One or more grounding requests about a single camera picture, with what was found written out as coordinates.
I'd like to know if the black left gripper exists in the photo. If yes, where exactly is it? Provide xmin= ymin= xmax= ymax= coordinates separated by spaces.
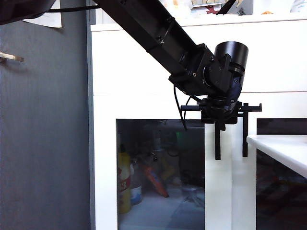
xmin=181 ymin=97 xmax=262 ymax=132

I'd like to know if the white glass-panel door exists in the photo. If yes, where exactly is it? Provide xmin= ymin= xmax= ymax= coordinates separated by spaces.
xmin=93 ymin=93 xmax=233 ymax=230
xmin=232 ymin=92 xmax=307 ymax=230

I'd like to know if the white cabinet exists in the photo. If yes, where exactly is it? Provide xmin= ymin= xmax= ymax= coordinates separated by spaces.
xmin=90 ymin=11 xmax=307 ymax=230

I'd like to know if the dark grey tall door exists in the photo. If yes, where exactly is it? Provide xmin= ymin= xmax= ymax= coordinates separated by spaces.
xmin=0 ymin=9 xmax=93 ymax=230

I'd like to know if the crumpled white plastic bag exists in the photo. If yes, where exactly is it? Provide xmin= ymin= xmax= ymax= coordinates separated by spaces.
xmin=181 ymin=186 xmax=206 ymax=207

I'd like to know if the orange snack bag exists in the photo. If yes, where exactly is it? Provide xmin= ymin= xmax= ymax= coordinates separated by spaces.
xmin=141 ymin=162 xmax=170 ymax=198

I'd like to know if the black stick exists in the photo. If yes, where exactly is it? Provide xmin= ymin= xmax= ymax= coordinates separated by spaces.
xmin=215 ymin=0 xmax=237 ymax=15

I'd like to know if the wide white drawer front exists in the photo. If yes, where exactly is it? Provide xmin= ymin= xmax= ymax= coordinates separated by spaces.
xmin=92 ymin=21 xmax=307 ymax=94

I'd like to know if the clear pump bottle blue label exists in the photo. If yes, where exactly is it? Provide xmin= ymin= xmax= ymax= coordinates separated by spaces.
xmin=130 ymin=160 xmax=142 ymax=206

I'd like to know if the yellow detergent bottle green cap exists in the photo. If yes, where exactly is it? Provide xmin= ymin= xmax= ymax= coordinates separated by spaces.
xmin=118 ymin=143 xmax=132 ymax=215

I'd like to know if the clear glass jar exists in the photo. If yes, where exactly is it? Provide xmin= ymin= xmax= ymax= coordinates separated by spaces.
xmin=290 ymin=0 xmax=307 ymax=13

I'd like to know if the white paper sheet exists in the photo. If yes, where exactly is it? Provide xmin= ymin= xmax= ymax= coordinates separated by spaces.
xmin=23 ymin=9 xmax=63 ymax=29

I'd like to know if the metal lever handle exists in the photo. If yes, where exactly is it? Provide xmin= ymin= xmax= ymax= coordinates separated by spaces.
xmin=0 ymin=51 xmax=24 ymax=63

